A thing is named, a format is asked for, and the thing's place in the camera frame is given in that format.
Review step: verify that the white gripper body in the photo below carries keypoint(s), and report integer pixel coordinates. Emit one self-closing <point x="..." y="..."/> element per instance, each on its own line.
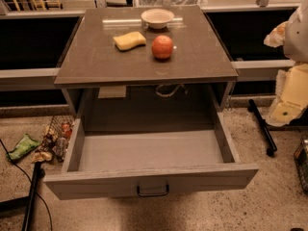
<point x="296" y="38"/>

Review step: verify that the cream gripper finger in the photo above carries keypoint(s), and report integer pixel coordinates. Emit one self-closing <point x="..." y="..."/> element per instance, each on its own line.
<point x="277" y="36"/>
<point x="281" y="114"/>

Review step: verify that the red apple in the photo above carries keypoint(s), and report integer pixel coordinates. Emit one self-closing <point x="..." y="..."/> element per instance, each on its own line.
<point x="162" y="47"/>

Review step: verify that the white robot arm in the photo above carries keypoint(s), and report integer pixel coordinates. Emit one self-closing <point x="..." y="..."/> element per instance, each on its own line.
<point x="295" y="45"/>

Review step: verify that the grey cabinet with top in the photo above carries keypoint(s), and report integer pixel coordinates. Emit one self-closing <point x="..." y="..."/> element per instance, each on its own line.
<point x="192" y="82"/>

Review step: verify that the white label under top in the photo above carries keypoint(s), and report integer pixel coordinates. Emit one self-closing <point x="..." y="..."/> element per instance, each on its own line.
<point x="112" y="92"/>

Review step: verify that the open grey top drawer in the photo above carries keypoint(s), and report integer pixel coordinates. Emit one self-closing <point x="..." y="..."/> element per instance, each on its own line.
<point x="188" y="154"/>

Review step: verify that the black bar on floor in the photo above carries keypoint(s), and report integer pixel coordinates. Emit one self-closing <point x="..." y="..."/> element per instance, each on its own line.
<point x="252" y="108"/>

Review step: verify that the white bowl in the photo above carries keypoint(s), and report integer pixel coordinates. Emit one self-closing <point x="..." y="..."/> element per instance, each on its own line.
<point x="157" y="18"/>

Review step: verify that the yellow sponge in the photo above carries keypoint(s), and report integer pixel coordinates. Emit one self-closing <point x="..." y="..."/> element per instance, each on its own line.
<point x="129" y="41"/>

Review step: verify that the black stand leg left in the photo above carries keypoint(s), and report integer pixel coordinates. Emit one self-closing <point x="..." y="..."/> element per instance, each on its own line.
<point x="26" y="203"/>

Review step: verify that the green chip bag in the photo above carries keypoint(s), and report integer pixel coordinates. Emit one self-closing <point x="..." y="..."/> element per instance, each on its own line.
<point x="22" y="148"/>

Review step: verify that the wire basket right edge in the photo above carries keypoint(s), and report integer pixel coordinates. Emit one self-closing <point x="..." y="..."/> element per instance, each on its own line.
<point x="301" y="163"/>

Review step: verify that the black drawer handle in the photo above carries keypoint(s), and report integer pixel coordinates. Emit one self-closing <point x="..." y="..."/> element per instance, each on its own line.
<point x="153" y="192"/>

